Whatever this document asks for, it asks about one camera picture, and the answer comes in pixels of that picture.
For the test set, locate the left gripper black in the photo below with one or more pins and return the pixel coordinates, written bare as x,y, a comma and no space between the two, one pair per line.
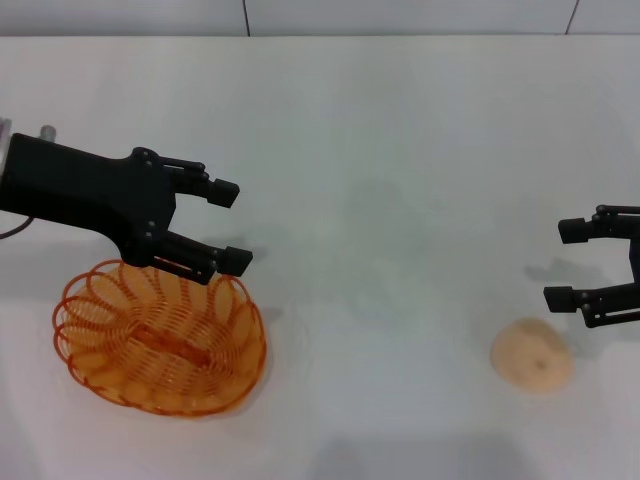
75,185

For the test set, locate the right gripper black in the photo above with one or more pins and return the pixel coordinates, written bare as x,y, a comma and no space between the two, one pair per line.
634,257

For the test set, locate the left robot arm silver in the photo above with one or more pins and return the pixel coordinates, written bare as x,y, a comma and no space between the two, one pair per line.
3,145

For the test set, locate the round beige bread bun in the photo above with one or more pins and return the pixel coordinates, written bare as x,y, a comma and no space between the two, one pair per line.
532,356

